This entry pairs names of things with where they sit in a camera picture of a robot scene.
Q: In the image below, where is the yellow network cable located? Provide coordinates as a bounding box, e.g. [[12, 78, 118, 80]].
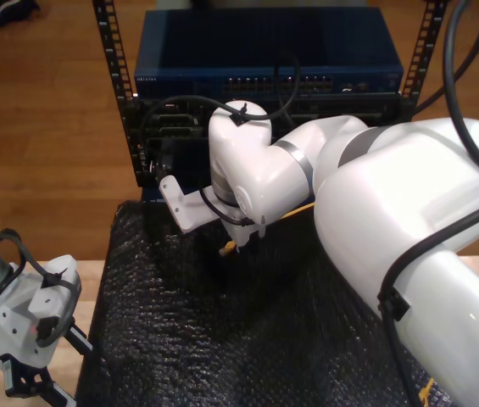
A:
[[219, 202, 316, 256]]

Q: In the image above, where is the black bubble wrap mat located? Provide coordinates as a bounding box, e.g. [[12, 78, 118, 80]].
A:
[[73, 199, 456, 407]]

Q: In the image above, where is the blue rack base unit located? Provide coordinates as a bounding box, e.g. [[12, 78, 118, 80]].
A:
[[141, 186, 168, 205]]

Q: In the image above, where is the black rack server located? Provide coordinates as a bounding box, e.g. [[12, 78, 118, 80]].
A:
[[136, 97, 401, 141]]

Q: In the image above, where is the dark sneaker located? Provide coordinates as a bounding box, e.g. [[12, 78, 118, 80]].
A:
[[0, 0, 41, 27]]

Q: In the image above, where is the black gripper power cable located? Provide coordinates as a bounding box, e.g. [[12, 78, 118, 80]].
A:
[[202, 186, 268, 228]]

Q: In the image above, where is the black looped gripper cable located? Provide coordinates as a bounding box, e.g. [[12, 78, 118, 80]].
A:
[[0, 228, 82, 347]]

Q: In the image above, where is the thin black camera cable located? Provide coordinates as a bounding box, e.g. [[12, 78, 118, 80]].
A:
[[139, 48, 302, 170]]

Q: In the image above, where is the black clipped arm cable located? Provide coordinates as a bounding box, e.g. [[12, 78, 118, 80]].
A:
[[376, 197, 479, 407]]

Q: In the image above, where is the blue network switch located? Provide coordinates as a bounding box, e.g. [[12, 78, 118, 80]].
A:
[[133, 8, 405, 101]]

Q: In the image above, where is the black perforated rack post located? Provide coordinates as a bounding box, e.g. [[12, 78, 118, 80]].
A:
[[92, 0, 147, 188], [399, 0, 450, 124]]

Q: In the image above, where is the thick dark cable loop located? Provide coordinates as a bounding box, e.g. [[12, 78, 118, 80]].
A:
[[410, 0, 479, 187]]

